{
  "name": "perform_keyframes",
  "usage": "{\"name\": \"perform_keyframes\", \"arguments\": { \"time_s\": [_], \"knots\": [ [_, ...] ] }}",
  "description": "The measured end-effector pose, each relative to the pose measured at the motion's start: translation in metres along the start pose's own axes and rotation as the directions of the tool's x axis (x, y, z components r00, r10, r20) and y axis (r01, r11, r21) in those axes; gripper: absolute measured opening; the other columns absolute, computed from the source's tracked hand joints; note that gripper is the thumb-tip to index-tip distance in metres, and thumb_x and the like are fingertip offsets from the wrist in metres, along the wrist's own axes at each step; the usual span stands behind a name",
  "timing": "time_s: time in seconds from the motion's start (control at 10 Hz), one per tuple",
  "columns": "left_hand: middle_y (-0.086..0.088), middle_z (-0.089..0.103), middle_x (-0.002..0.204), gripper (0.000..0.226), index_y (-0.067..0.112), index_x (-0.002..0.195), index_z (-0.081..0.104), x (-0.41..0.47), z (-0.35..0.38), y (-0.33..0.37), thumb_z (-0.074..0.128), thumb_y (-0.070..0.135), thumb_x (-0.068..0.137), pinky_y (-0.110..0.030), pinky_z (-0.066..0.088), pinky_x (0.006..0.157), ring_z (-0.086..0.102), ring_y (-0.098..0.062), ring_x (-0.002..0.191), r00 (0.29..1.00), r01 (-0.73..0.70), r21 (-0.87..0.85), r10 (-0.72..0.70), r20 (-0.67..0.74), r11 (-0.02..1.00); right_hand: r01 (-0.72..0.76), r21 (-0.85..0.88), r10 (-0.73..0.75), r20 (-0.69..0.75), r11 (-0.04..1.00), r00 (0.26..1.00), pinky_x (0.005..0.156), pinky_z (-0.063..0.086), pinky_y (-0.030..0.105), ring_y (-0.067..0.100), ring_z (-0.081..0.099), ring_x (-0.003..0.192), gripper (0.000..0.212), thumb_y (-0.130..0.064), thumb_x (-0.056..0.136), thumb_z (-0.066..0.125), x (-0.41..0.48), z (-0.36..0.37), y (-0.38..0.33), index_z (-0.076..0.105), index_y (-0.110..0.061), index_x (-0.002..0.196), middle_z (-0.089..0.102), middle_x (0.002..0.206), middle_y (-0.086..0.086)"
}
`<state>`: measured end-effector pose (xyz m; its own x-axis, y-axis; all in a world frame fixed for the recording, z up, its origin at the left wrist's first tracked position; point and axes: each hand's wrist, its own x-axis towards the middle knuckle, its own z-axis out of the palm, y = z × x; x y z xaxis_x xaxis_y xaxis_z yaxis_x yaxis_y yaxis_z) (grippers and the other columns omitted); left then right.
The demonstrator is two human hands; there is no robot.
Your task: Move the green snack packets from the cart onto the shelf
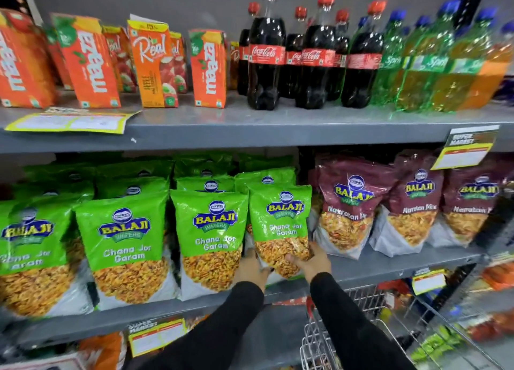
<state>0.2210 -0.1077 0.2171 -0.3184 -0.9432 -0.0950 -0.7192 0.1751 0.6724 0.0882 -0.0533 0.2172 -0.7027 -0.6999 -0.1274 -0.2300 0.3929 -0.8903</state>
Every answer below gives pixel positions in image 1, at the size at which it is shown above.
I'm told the person's right hand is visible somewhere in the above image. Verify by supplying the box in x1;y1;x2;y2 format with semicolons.
285;241;332;283

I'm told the person's left hand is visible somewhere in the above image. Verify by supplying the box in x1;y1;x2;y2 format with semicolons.
234;248;272;293

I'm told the green snack packet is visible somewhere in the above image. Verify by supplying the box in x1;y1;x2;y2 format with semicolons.
248;184;313;279

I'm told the person's right forearm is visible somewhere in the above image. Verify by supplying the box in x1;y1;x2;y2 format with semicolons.
309;272;417;370

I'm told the person's left forearm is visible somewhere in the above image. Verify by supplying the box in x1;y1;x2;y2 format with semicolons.
138;281;265;370

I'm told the grey metal shelf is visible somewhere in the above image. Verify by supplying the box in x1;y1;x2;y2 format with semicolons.
0;243;490;349
0;90;514;155

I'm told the maroon snack packet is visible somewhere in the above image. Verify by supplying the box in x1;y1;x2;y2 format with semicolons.
312;156;397;261
427;162;514;249
369;150;445;258

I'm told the yellow black price tag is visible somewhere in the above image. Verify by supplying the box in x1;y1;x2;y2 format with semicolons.
127;318;188;358
430;124;500;171
411;268;447;296

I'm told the row of green pouches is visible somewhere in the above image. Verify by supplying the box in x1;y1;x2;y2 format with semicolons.
0;151;298;319

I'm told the orange snack bag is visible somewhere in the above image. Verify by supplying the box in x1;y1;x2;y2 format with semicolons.
78;331;128;370

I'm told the orange apple juice carton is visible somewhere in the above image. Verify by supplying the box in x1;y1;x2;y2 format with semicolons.
127;14;180;109
229;41;241;90
102;25;137;94
169;31;188;94

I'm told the orange mango drink carton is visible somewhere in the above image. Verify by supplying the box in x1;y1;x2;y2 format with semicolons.
41;24;74;91
188;29;228;109
51;13;122;109
0;8;57;109

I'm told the row of cola bottles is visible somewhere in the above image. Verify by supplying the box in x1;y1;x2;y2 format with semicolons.
237;0;387;111

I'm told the long yellow label strip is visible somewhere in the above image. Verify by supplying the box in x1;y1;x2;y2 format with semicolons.
4;106;142;135

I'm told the row of green soda bottles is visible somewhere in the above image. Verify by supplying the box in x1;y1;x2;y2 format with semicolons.
357;0;498;113

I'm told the orange soda bottle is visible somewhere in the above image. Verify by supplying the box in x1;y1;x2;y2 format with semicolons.
461;20;514;111

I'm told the black shelf upright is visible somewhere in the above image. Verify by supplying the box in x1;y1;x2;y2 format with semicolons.
453;0;491;27

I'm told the wire shopping cart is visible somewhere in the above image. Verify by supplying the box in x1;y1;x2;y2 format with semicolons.
300;284;505;370

